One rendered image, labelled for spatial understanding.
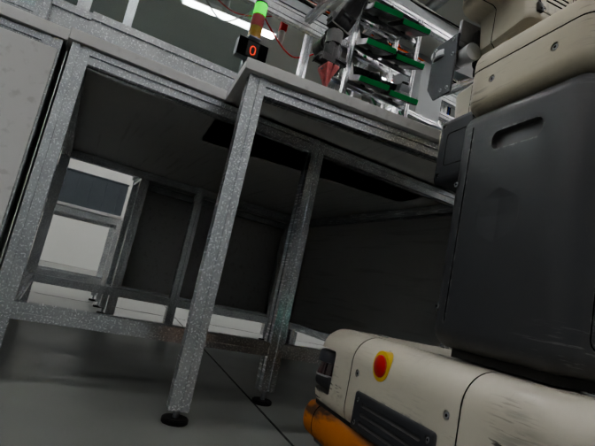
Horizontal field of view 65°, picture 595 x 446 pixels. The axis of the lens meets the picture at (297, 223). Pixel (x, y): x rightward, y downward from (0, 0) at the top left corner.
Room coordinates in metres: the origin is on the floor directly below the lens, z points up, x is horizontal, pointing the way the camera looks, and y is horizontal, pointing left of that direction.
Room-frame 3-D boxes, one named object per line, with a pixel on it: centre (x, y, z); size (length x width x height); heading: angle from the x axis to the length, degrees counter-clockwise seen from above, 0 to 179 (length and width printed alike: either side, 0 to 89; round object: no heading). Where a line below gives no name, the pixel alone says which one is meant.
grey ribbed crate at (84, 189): (3.21, 1.56, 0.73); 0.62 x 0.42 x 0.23; 116
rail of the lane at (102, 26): (1.39, 0.27, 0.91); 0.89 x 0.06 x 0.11; 116
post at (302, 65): (2.82, 0.18, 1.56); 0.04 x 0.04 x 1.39; 26
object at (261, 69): (1.51, -0.11, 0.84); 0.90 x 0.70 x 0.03; 109
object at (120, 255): (3.16, 0.00, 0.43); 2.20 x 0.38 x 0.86; 116
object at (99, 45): (2.04, 0.29, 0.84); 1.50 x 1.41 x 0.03; 116
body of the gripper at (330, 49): (1.44, 0.01, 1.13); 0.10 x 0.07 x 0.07; 117
